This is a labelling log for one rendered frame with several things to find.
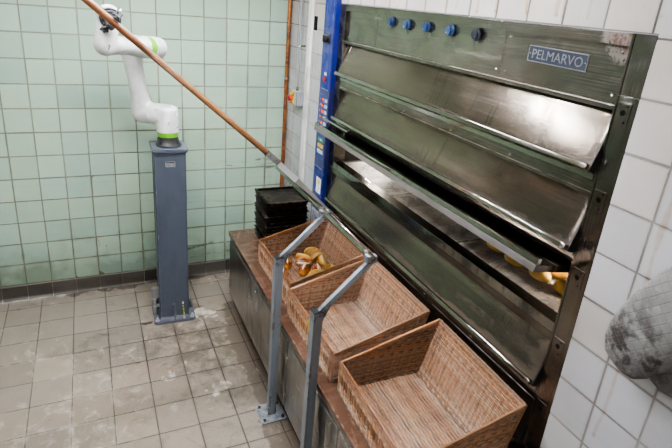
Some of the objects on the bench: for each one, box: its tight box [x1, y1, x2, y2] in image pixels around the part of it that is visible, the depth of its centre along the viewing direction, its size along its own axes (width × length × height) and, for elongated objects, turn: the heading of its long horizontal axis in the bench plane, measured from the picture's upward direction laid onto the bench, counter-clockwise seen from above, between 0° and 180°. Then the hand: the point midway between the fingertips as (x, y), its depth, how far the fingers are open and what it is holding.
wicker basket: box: [258, 214, 372, 308], centre depth 302 cm, size 49×56×28 cm
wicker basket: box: [287, 260, 430, 383], centre depth 251 cm, size 49×56×28 cm
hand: (113, 22), depth 218 cm, fingers closed on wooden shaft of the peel, 3 cm apart
